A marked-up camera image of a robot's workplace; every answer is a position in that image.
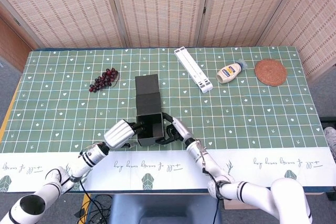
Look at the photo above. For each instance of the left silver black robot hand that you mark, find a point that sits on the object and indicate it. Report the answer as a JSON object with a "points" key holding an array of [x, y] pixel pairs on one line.
{"points": [[116, 134]]}

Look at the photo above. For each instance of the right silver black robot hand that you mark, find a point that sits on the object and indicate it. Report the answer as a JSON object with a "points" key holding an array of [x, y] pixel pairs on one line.
{"points": [[182, 130]]}

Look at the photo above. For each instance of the black cardboard box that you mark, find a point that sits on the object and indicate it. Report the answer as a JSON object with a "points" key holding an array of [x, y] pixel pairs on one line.
{"points": [[148, 98]]}

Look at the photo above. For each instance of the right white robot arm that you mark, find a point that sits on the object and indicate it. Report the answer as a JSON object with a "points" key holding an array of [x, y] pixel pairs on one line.
{"points": [[249, 190]]}

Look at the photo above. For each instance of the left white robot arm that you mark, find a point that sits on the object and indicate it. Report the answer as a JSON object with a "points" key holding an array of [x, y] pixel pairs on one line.
{"points": [[86, 161]]}

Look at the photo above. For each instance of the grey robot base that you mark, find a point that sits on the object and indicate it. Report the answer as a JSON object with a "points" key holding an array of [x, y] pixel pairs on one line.
{"points": [[165, 208]]}

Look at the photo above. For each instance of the green checked deer tablecloth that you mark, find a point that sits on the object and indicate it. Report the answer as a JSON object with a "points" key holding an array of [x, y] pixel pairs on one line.
{"points": [[52, 103]]}

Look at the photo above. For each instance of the dark red grape bunch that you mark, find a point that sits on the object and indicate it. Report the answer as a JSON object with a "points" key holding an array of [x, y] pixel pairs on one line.
{"points": [[103, 79]]}

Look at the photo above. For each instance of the white folding stand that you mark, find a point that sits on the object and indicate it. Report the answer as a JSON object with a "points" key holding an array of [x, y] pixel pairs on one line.
{"points": [[191, 68]]}

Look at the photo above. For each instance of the cream mayonnaise squeeze bottle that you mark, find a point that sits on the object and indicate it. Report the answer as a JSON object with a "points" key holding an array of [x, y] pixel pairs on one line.
{"points": [[228, 73]]}

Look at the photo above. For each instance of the wooden board with blue disc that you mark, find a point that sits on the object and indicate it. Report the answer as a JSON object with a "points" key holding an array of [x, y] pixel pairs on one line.
{"points": [[231, 205]]}

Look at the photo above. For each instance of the round brown woven coaster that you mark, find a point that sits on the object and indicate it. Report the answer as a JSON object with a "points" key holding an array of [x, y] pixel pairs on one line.
{"points": [[270, 72]]}

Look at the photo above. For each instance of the woven bamboo folding screen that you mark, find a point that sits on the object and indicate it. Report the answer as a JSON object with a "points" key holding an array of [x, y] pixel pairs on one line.
{"points": [[157, 6]]}

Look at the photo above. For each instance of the brown wooden door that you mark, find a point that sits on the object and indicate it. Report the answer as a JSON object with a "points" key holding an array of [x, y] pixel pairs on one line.
{"points": [[10, 48]]}

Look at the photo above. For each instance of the grey sneaker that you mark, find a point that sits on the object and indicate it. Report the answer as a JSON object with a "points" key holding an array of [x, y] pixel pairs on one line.
{"points": [[330, 134]]}

